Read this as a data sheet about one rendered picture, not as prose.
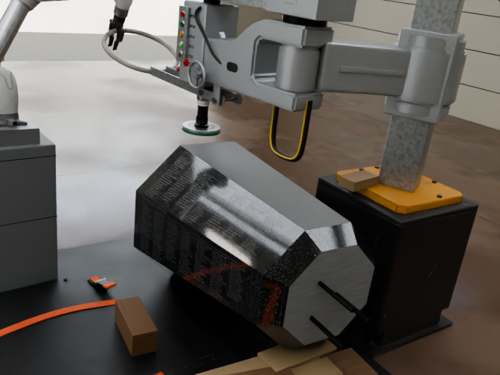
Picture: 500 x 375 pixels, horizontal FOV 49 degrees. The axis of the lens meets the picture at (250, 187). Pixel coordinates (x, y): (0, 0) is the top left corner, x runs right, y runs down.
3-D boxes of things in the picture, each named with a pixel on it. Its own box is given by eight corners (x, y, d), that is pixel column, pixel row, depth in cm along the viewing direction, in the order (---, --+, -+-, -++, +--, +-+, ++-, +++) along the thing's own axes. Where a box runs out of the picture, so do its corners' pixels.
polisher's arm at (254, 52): (318, 131, 261) (336, 24, 243) (285, 136, 246) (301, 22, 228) (221, 94, 309) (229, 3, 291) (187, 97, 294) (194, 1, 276)
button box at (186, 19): (188, 62, 293) (192, 7, 283) (184, 62, 292) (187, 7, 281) (179, 59, 299) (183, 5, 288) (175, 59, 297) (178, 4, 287)
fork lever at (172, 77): (245, 104, 295) (245, 94, 293) (216, 106, 283) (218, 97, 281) (171, 74, 340) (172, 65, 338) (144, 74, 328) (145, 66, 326)
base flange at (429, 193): (393, 169, 322) (395, 161, 320) (464, 202, 285) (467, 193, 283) (331, 178, 295) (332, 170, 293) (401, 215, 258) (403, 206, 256)
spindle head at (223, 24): (251, 97, 293) (260, 10, 276) (219, 100, 279) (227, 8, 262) (209, 82, 317) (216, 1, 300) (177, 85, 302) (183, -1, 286)
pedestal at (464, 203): (369, 269, 360) (393, 163, 333) (452, 325, 311) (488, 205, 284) (290, 292, 324) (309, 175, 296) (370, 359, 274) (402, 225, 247)
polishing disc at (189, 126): (225, 133, 307) (225, 131, 307) (189, 133, 298) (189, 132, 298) (212, 122, 325) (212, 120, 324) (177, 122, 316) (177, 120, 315)
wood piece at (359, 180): (361, 178, 288) (363, 169, 286) (377, 185, 282) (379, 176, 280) (337, 184, 275) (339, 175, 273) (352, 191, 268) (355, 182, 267)
